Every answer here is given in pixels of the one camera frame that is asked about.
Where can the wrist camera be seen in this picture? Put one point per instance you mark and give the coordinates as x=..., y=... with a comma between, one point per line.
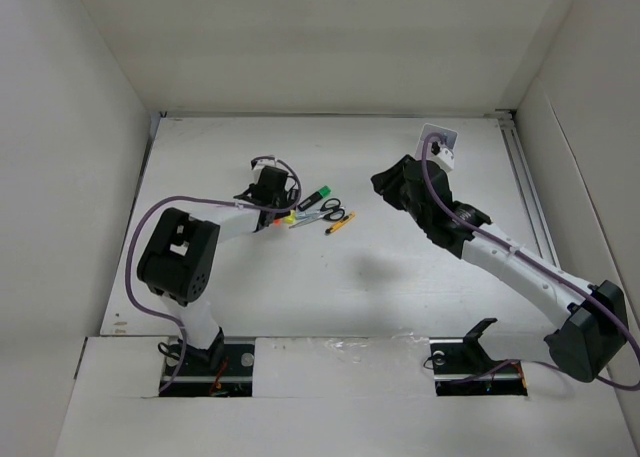
x=442, y=156
x=260, y=162

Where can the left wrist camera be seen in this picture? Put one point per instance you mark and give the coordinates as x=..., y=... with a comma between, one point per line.
x=260, y=162

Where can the white divided container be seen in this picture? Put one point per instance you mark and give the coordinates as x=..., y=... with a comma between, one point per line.
x=439, y=139

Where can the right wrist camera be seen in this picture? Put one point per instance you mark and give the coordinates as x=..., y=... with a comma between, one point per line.
x=442, y=156

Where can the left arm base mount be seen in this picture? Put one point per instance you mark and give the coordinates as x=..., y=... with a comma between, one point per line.
x=232, y=377

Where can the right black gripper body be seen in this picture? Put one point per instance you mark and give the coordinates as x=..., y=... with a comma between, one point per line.
x=414, y=209

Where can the black handled scissors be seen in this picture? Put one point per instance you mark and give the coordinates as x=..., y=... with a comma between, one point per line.
x=331, y=211

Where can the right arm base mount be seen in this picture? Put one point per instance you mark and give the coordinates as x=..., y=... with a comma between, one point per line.
x=461, y=367

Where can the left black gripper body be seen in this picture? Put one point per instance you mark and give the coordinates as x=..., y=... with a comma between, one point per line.
x=280, y=203

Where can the green highlighter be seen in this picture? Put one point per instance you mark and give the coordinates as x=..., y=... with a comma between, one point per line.
x=313, y=198

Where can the yellow highlighter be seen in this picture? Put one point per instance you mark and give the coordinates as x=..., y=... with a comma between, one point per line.
x=290, y=218

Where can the yellow utility knife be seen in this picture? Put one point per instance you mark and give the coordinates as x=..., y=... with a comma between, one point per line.
x=340, y=223

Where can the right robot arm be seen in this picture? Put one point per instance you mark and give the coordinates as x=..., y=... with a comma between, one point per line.
x=591, y=321

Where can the aluminium rail right side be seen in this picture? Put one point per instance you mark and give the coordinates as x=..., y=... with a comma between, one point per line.
x=543, y=241

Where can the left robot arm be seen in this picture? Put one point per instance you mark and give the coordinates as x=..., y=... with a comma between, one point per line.
x=178, y=258

